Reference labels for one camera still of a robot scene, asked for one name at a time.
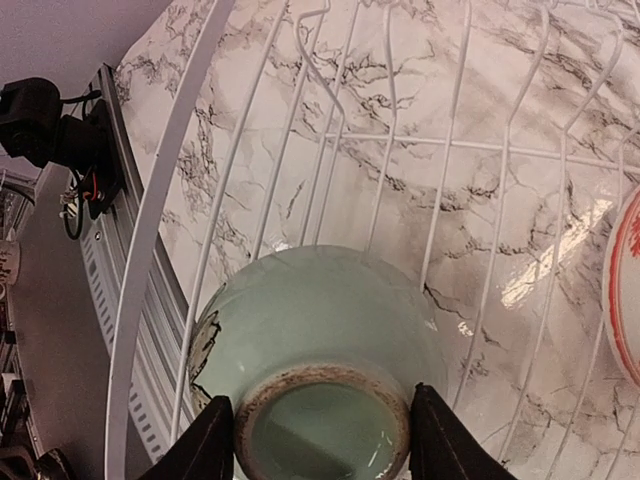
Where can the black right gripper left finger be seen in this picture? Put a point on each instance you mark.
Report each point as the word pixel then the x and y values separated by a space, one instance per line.
pixel 204 451

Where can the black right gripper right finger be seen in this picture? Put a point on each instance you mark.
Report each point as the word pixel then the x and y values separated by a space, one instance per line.
pixel 440 445

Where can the green bowl with flower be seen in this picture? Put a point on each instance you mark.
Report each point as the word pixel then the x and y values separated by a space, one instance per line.
pixel 319 349

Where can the white bowl with red pattern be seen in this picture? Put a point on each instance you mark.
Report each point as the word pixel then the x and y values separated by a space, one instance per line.
pixel 620 289

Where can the front aluminium rail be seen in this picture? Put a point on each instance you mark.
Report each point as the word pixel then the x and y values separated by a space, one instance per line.
pixel 139 305

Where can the white wire dish rack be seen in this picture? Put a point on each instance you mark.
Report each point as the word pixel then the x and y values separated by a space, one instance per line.
pixel 485 148

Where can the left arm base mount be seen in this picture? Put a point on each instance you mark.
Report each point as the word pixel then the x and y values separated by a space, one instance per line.
pixel 75 133

